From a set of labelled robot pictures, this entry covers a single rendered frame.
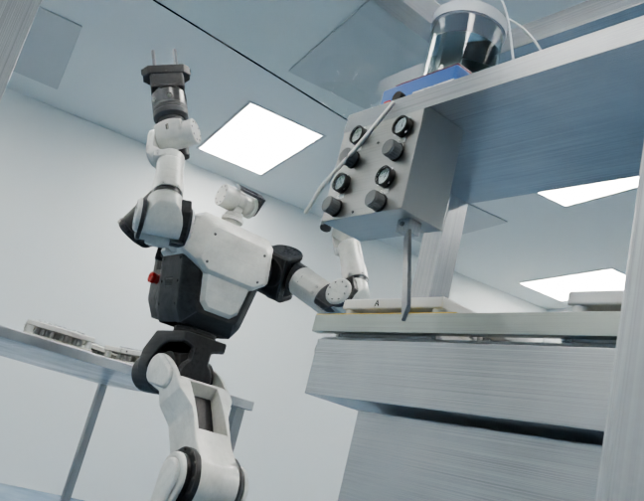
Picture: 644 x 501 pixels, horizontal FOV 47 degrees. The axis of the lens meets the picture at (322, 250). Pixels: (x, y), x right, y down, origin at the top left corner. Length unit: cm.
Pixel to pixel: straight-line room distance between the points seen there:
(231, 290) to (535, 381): 116
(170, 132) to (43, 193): 451
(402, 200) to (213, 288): 85
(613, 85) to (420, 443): 61
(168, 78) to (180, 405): 82
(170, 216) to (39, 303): 456
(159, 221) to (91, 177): 474
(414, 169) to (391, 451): 47
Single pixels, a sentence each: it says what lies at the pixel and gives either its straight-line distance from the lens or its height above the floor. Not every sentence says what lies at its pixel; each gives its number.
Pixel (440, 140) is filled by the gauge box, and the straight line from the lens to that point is 134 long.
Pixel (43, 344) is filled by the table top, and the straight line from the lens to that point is 256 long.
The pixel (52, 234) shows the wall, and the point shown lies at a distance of 630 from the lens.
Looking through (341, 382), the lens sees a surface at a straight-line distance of 126.
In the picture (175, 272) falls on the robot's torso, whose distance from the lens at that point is 202.
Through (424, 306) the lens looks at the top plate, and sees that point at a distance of 120.
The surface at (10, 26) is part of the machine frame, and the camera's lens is 122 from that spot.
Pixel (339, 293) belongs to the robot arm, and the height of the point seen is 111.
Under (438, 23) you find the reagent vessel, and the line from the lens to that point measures 156.
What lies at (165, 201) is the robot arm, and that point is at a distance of 172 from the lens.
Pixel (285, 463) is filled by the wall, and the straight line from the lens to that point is 680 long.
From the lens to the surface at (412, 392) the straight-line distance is 113.
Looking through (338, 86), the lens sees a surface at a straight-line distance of 158.
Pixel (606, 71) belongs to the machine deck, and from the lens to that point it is 118.
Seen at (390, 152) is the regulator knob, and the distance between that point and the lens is 129.
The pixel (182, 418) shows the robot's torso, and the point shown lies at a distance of 188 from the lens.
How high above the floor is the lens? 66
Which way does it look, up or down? 16 degrees up
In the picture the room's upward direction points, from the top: 15 degrees clockwise
